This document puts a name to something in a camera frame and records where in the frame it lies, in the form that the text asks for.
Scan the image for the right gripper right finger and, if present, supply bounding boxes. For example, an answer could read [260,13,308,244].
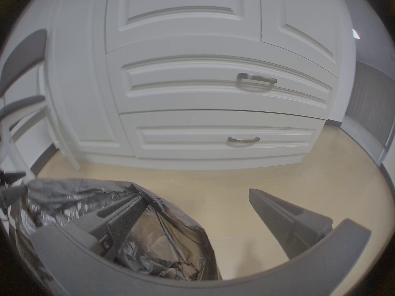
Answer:
[249,188,334,260]

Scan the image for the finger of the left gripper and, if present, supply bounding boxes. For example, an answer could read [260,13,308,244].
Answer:
[0,171,28,184]
[0,185,30,206]

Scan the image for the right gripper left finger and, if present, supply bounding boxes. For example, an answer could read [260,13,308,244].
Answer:
[69,194,148,259]

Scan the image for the black plastic bag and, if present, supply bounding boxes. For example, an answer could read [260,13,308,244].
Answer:
[15,178,223,281]

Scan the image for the white chair grey cushions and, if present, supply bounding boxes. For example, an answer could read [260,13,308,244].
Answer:
[0,30,82,181]

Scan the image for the pale curtain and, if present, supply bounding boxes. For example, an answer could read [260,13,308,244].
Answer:
[343,60,395,166]

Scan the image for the white wardrobe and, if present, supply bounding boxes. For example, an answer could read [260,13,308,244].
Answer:
[46,0,357,170]

